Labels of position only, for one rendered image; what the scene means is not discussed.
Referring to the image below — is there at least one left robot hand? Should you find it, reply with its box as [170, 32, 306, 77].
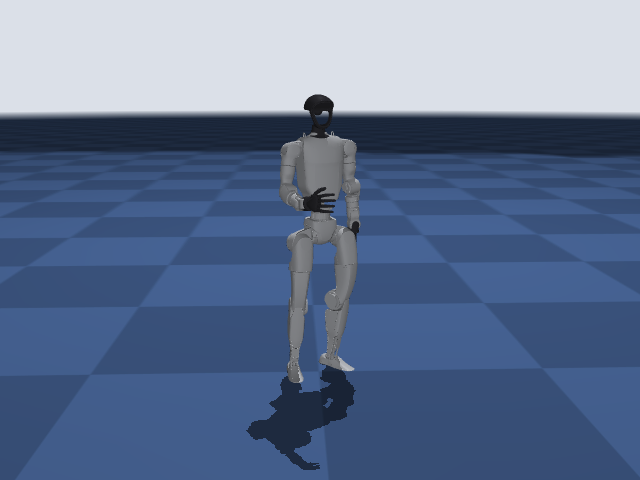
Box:
[347, 221, 359, 241]

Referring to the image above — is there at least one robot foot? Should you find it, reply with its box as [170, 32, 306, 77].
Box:
[319, 353, 354, 371]
[287, 361, 304, 383]

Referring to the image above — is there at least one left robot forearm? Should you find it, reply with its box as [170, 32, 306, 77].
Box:
[345, 182, 361, 229]

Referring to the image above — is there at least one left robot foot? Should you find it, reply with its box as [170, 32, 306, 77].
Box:
[319, 353, 354, 371]

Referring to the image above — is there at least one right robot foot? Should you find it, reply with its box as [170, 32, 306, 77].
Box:
[287, 361, 304, 383]

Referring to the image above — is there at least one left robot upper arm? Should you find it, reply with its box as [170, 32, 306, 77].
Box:
[342, 139, 360, 194]

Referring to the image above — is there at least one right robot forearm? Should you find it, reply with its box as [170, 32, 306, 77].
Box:
[279, 184, 305, 211]

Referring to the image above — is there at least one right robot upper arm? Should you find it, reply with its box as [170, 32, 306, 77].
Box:
[280, 140, 303, 193]

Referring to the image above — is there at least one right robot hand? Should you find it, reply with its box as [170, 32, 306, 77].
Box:
[302, 187, 336, 213]

